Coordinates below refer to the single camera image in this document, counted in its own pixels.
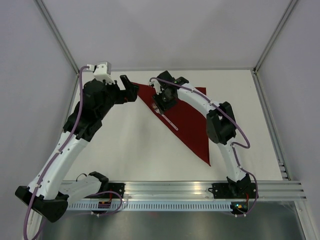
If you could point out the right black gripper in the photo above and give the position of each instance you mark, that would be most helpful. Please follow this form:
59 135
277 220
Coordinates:
162 105

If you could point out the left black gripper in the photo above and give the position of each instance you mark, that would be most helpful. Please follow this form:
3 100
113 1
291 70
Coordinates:
128 95

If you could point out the fork with pink handle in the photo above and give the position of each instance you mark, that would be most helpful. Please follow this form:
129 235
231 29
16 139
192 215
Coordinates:
157 110

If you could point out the dark red cloth napkin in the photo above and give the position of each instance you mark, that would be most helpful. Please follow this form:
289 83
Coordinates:
188 125

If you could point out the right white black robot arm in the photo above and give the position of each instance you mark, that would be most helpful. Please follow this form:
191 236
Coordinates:
221 129

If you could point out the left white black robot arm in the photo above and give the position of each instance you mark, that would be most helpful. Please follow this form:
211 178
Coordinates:
45 194

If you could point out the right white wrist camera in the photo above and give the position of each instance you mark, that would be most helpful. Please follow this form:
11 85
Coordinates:
156 85

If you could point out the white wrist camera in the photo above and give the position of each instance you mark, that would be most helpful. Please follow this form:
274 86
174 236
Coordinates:
156 85
101 72

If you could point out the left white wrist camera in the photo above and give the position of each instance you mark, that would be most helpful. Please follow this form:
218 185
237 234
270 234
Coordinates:
101 72

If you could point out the left aluminium frame post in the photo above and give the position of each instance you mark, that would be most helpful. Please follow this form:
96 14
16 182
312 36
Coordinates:
46 15

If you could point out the aluminium frame post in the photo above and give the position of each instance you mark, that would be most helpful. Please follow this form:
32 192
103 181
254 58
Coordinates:
275 34
46 15

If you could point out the right aluminium frame post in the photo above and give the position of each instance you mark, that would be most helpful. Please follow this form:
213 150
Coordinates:
275 34

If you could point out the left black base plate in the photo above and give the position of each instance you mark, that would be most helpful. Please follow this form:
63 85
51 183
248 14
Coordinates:
118 188

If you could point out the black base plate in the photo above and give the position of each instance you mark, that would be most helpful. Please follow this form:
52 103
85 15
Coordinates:
233 191
118 188

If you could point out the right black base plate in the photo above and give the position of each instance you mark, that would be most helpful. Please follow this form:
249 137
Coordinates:
233 191

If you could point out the right aluminium side rail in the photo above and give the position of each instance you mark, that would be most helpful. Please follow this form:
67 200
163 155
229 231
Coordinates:
271 127

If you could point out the white slotted cable duct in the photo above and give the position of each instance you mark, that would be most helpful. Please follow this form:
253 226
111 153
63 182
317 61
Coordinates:
155 206

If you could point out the front aluminium rail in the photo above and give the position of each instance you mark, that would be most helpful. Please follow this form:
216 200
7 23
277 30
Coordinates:
280 190

